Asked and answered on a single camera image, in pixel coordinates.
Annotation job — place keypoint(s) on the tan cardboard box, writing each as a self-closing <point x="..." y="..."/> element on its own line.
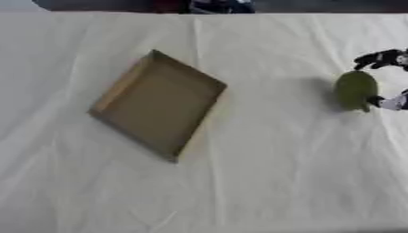
<point x="159" y="104"/>

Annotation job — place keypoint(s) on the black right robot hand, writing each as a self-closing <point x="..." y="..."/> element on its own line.
<point x="383" y="57"/>

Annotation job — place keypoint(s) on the green oval toy fruit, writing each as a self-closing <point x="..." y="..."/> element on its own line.
<point x="355" y="90"/>

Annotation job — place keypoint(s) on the person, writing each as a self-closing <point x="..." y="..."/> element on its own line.
<point x="220" y="6"/>

